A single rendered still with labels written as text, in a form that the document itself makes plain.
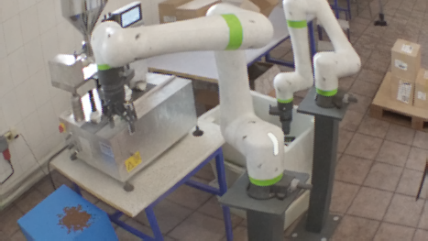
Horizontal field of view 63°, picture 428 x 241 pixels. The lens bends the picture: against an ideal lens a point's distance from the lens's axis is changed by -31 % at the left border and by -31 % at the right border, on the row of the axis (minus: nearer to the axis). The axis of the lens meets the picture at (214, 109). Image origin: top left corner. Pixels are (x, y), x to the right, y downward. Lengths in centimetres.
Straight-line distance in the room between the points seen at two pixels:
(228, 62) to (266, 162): 34
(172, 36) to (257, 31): 25
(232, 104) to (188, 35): 44
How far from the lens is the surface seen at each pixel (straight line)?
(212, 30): 129
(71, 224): 222
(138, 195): 205
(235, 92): 161
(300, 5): 235
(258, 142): 154
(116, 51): 118
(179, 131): 231
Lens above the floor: 199
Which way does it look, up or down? 28 degrees down
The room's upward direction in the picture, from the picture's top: 7 degrees counter-clockwise
